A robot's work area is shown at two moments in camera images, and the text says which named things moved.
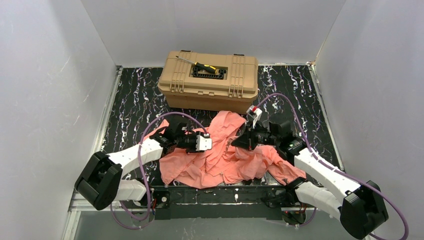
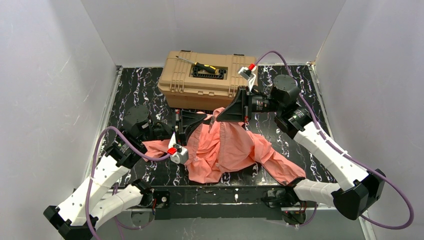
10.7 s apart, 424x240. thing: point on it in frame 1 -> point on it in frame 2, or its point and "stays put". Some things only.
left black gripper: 194,142 -> 178,125
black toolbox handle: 219,75 stays put
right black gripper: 250,139 -> 245,105
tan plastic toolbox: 235,93 stays put
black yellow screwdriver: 204,66 stays put
